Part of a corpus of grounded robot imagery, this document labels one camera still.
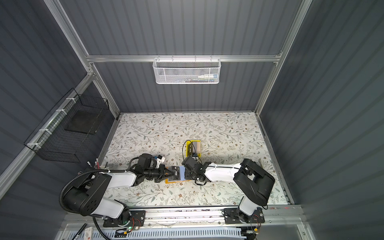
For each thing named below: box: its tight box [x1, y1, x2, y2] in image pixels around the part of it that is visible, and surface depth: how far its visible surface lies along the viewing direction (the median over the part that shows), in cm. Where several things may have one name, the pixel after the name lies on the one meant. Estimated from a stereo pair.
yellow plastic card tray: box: [186, 140, 202, 158], surface depth 99 cm
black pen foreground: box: [71, 223, 87, 240], surface depth 72 cm
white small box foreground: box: [84, 226, 94, 240], surface depth 71 cm
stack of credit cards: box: [192, 141, 201, 154], surface depth 98 cm
